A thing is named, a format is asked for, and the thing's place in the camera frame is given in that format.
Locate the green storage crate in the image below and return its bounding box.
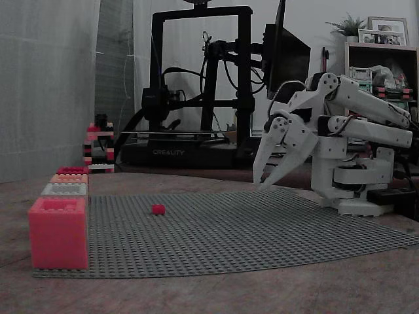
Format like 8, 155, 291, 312
356, 80, 374, 96

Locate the grey Lego baseplate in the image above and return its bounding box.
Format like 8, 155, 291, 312
31, 188, 419, 279

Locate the wooden shelf unit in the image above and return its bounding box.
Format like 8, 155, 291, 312
343, 41, 419, 140

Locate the red lego block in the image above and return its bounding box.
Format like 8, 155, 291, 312
56, 166, 89, 176

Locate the clear plastic bag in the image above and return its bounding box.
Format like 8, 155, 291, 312
369, 64, 409, 90

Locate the large pink lego block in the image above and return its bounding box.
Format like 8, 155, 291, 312
27, 196, 89, 271

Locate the white storage crate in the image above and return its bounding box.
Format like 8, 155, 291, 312
348, 66, 374, 81

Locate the large white picture frame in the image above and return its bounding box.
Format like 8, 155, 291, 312
367, 16, 410, 46

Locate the black computer monitor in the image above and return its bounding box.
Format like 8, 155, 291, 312
263, 0, 312, 101

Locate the orange lego block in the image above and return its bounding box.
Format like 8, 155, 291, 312
49, 173, 89, 184

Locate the green potted plant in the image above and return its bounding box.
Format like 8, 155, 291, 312
325, 12, 368, 43

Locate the small white picture frame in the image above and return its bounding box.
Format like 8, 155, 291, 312
357, 28, 407, 46

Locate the black Creality 3D printer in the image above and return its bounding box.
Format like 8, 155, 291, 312
119, 5, 270, 169

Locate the black and red case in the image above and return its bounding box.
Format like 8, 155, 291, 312
374, 86, 414, 101

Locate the striped Lego brick tower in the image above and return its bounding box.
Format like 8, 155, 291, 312
82, 122, 116, 173

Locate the grey lego block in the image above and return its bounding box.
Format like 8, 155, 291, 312
41, 182, 89, 198

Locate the white sheer curtain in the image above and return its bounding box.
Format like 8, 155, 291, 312
0, 0, 136, 184

